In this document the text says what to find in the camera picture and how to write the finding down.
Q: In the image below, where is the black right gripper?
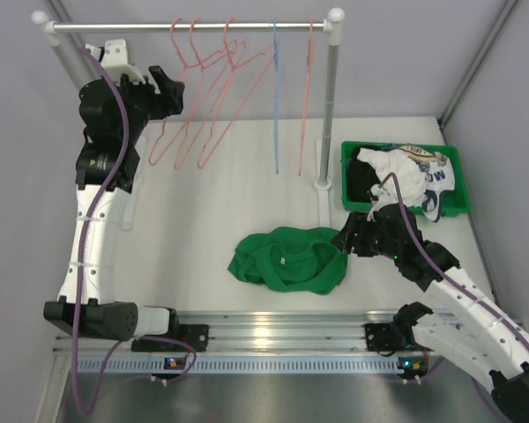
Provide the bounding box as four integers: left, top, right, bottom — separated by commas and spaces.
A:
332, 211, 401, 260

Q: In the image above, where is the pink wire hanger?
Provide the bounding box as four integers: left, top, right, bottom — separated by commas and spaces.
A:
147, 18, 224, 167

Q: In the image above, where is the green tank top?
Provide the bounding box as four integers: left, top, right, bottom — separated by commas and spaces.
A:
227, 226, 348, 295

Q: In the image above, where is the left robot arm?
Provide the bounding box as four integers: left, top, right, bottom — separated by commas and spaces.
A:
43, 66, 184, 350

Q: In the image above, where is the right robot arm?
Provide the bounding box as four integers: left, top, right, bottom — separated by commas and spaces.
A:
331, 204, 529, 422

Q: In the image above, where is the pink hanger rightmost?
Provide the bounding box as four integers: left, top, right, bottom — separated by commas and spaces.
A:
298, 19, 315, 176

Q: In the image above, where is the black garment in bin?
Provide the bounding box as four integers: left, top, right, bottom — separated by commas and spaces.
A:
346, 146, 380, 203

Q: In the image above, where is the white printed shirt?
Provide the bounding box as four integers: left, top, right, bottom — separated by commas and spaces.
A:
359, 144, 455, 222

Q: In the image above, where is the green plastic bin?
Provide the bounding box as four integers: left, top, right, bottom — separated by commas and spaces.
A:
341, 141, 470, 217

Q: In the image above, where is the white clothes rack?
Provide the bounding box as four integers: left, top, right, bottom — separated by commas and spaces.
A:
31, 7, 345, 226

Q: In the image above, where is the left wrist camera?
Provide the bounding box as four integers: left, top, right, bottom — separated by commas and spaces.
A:
85, 39, 146, 85

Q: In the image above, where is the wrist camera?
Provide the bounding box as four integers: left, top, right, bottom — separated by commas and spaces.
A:
85, 39, 146, 85
367, 184, 392, 221

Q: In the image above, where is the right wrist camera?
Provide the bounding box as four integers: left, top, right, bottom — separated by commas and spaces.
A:
367, 184, 392, 221

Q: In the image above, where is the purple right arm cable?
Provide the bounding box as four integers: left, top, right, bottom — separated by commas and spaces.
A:
377, 172, 529, 415

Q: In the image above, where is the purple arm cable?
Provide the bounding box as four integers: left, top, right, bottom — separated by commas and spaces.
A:
377, 172, 529, 415
70, 47, 199, 416

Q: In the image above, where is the blue wire hanger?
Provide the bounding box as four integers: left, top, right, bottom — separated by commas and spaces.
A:
272, 20, 279, 175

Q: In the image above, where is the aluminium rail at table front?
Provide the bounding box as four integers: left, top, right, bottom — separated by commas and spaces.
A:
55, 310, 459, 353

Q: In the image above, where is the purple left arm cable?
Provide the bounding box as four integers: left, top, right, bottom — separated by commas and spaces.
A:
70, 47, 199, 416

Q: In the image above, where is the slotted cable duct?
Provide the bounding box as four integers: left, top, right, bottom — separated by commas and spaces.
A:
78, 355, 428, 375

